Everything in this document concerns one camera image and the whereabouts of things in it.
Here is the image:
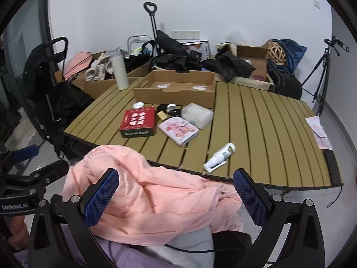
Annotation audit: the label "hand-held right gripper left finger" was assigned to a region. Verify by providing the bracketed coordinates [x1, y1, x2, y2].
[28, 168, 120, 268]

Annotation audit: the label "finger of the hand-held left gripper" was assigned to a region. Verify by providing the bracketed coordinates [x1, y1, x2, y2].
[0, 144, 40, 174]
[0, 160, 69, 193]

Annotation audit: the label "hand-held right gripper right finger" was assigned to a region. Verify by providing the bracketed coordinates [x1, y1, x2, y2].
[232, 168, 325, 268]

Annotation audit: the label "white spray bottle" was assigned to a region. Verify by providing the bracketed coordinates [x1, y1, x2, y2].
[203, 142, 236, 174]

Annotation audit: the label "pink printed packet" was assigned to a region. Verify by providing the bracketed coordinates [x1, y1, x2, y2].
[158, 117, 200, 146]

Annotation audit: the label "translucent plastic container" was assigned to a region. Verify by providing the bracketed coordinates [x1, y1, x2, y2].
[181, 103, 215, 130]

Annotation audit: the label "shallow cardboard tray box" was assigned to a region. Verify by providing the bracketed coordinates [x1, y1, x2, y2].
[132, 70, 216, 109]

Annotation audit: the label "person's left hand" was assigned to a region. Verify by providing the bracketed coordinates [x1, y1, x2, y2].
[7, 217, 31, 250]

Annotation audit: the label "dark cloth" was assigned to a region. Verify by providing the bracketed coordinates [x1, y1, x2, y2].
[213, 230, 253, 268]

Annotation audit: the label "pink padded jacket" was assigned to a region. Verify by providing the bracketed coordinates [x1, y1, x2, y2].
[62, 144, 244, 247]

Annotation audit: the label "black folding cart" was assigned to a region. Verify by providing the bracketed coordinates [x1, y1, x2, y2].
[24, 37, 94, 157]

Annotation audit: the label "black flat bar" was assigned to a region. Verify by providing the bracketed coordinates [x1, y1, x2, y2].
[324, 149, 344, 185]

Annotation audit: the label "pink printed papers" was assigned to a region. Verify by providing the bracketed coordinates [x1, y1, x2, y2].
[305, 116, 334, 150]

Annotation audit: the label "long cardboard box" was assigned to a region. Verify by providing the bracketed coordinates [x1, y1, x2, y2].
[54, 51, 145, 99]

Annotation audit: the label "pink bag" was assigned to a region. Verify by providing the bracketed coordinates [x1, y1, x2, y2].
[64, 51, 93, 81]

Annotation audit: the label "glass door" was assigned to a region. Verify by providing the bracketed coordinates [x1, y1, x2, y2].
[0, 0, 64, 157]

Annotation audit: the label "beige cloth bag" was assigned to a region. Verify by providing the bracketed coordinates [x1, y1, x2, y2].
[85, 52, 115, 83]

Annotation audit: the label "black backpack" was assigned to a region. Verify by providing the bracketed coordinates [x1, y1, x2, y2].
[266, 60, 303, 100]

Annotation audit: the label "white thermos bottle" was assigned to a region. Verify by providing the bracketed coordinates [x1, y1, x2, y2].
[109, 49, 130, 90]

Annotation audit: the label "crumpled black cloth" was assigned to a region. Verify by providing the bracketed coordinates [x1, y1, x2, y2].
[201, 52, 256, 82]

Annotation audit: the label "black tripod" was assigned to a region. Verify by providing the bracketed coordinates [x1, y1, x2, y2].
[301, 47, 333, 115]

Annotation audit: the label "large open cardboard box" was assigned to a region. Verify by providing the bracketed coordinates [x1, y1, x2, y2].
[218, 43, 275, 91]

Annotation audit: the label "wicker basket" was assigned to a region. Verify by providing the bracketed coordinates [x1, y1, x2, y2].
[266, 40, 288, 65]

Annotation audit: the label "blue jacket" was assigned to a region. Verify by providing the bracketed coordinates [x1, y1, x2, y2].
[272, 39, 307, 73]

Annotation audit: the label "white printed box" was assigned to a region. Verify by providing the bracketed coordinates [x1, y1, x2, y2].
[178, 40, 211, 60]

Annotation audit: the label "black bag on trolley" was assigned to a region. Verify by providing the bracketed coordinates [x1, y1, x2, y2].
[152, 30, 201, 71]

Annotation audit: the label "thin black cable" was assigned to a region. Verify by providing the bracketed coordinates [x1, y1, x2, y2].
[166, 244, 216, 253]

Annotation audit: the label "black coiled cable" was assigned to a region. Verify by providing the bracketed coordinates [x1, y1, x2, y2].
[156, 104, 182, 117]

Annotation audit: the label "metal tube frame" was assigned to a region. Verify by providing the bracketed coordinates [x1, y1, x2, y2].
[127, 35, 151, 53]

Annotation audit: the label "white wall outlet strip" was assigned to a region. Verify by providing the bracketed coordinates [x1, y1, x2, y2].
[171, 30, 201, 40]

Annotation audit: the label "black trolley handle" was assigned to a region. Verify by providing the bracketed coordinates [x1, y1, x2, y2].
[143, 2, 164, 56]

